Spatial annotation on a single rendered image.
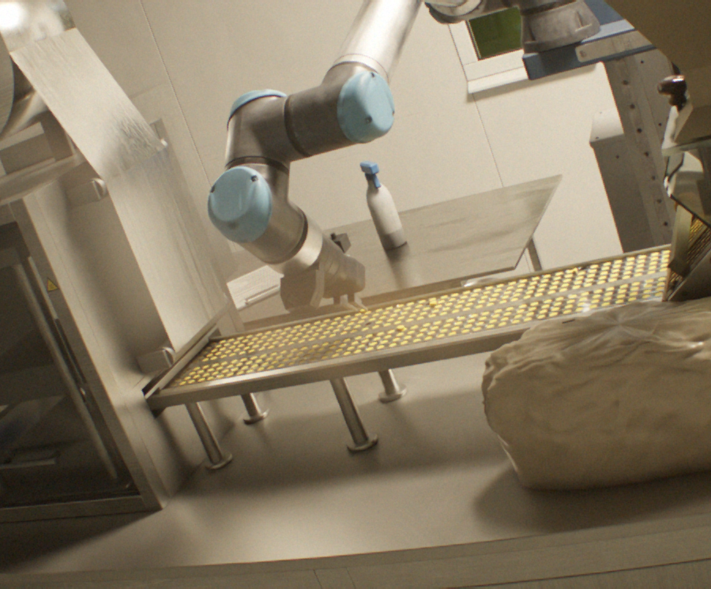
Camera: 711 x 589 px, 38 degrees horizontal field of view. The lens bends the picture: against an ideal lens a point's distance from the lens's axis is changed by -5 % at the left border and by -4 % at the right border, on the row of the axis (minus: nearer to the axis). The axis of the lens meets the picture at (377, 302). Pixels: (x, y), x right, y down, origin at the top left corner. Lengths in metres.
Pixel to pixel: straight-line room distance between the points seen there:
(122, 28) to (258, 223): 3.11
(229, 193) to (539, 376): 0.46
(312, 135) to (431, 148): 2.63
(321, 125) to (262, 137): 0.09
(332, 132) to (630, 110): 1.36
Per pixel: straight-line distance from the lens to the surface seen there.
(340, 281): 1.58
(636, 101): 2.65
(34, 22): 1.76
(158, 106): 2.04
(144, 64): 4.43
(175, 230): 1.77
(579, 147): 3.91
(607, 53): 2.43
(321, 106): 1.41
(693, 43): 1.34
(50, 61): 1.74
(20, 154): 2.14
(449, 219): 3.06
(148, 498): 1.73
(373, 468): 1.58
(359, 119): 1.39
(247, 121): 1.47
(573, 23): 2.42
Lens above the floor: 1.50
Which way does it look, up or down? 18 degrees down
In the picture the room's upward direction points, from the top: 20 degrees counter-clockwise
